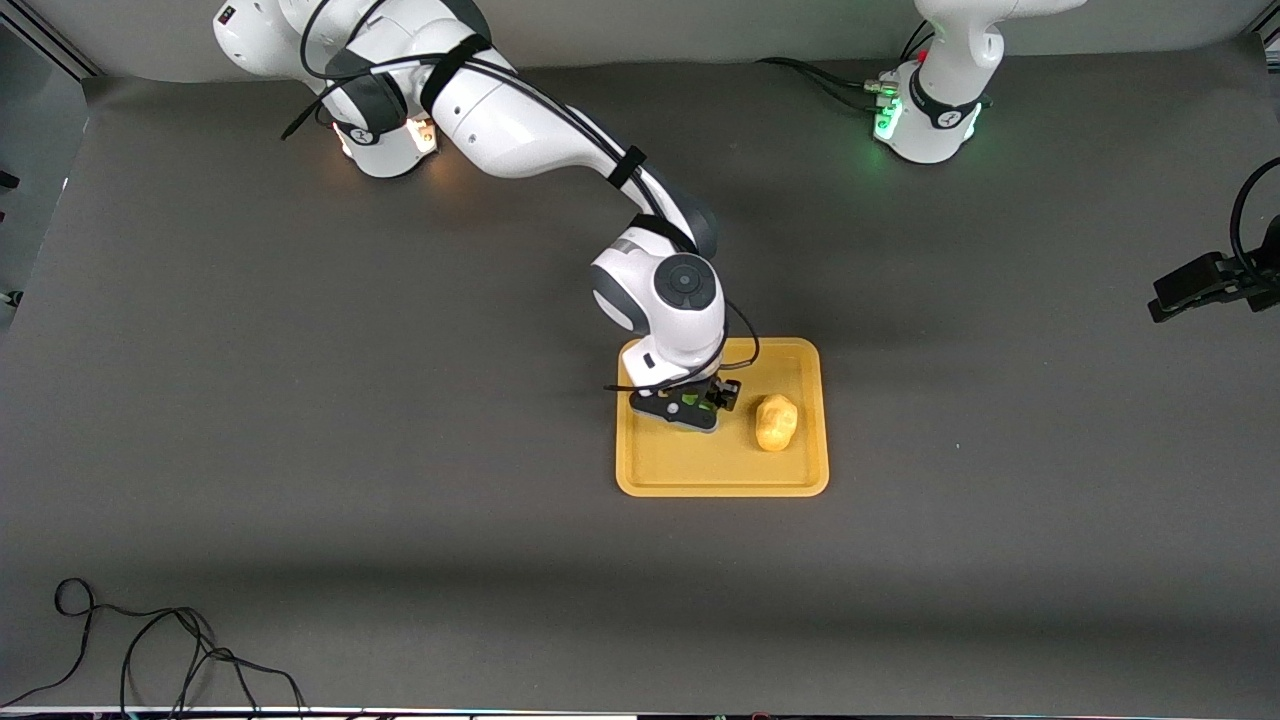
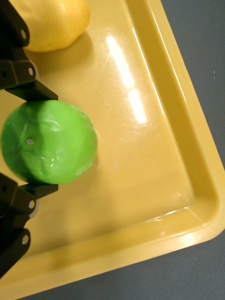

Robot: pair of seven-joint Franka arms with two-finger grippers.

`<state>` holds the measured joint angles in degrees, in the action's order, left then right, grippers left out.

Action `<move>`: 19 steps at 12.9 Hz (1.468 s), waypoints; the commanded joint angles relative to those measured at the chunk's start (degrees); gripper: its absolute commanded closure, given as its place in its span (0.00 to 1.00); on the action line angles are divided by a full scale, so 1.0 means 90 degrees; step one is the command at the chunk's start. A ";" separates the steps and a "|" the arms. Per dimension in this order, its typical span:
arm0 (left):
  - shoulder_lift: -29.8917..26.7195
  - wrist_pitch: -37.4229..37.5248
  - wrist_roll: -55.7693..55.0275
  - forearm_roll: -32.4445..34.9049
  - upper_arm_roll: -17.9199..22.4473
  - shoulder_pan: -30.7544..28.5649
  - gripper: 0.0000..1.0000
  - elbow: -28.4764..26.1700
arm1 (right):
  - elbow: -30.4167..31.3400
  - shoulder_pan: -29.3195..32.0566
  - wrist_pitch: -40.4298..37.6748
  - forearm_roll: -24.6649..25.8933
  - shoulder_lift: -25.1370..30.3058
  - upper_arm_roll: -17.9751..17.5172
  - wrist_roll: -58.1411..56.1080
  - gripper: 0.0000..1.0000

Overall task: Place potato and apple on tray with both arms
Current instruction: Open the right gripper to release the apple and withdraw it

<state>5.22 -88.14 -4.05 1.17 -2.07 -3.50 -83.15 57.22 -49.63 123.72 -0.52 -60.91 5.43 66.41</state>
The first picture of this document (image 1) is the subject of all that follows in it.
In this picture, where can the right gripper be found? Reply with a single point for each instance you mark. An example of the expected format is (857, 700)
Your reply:
(722, 393)

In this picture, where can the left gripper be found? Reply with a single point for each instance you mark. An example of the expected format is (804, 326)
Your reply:
(1203, 276)

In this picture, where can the yellow potato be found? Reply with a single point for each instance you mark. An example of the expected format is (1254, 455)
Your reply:
(777, 423)

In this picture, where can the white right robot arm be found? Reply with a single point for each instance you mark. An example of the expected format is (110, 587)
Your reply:
(520, 120)

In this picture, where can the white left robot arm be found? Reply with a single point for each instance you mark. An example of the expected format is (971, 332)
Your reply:
(950, 100)

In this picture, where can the orange plastic tray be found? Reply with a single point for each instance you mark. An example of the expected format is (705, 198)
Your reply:
(700, 460)

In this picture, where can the dark grey table mat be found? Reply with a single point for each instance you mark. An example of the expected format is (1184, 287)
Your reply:
(300, 400)

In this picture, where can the aluminium frame rail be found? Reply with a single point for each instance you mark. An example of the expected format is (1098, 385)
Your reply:
(60, 50)
(1268, 40)

